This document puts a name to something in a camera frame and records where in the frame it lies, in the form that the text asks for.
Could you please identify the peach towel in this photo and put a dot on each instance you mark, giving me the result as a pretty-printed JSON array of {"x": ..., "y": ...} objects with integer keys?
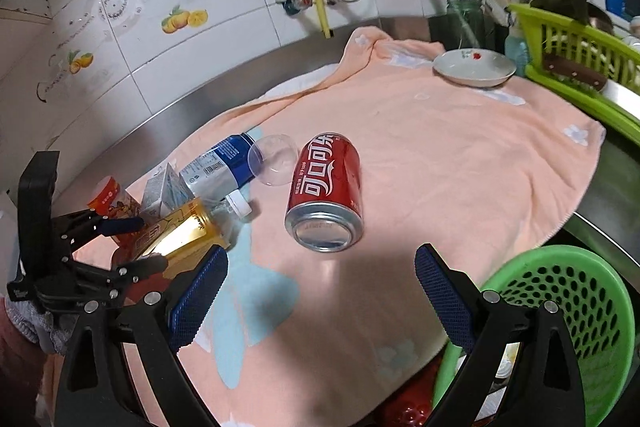
[{"x": 298, "y": 338}]

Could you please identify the green plastic waste basket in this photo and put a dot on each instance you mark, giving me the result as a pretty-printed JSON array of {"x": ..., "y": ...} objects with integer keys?
[{"x": 571, "y": 316}]

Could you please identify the blue silver can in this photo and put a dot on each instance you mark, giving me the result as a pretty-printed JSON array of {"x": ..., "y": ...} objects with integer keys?
[{"x": 217, "y": 176}]

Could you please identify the red plastic stool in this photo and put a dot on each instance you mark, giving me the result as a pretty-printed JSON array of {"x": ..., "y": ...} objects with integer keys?
[{"x": 412, "y": 403}]

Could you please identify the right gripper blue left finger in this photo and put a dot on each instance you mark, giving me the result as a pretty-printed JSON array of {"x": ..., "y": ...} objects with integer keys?
[{"x": 192, "y": 294}]

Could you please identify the cleaver with wooden handle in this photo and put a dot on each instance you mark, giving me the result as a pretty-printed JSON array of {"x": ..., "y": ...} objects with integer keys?
[{"x": 580, "y": 76}]

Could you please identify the white milk carton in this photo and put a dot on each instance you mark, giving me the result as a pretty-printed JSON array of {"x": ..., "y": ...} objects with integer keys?
[{"x": 164, "y": 192}]

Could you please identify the left gloved hand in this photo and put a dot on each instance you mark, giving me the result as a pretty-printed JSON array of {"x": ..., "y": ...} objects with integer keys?
[{"x": 49, "y": 331}]

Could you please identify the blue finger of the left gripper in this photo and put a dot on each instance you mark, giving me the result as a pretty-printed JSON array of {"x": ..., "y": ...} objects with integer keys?
[
  {"x": 82, "y": 227},
  {"x": 122, "y": 276}
]

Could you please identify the red cola can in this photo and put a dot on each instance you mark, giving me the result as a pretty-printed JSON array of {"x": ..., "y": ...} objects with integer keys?
[{"x": 324, "y": 212}]

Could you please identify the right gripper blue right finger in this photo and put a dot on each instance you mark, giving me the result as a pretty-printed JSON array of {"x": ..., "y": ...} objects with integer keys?
[{"x": 437, "y": 282}]

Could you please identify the gold red cigarette box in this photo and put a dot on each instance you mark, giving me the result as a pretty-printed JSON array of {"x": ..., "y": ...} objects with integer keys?
[{"x": 182, "y": 238}]

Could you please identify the green dish rack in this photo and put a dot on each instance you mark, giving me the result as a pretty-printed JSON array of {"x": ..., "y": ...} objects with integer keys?
[{"x": 547, "y": 32}]

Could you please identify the green utensil jar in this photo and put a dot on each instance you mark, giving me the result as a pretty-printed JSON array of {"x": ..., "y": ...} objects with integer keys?
[{"x": 470, "y": 19}]

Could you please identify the white shallow bowl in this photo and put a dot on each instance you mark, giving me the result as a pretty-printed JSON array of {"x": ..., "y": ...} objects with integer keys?
[{"x": 474, "y": 68}]

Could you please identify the clear plastic dome cup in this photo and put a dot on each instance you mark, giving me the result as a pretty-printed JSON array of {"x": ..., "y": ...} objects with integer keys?
[{"x": 272, "y": 159}]

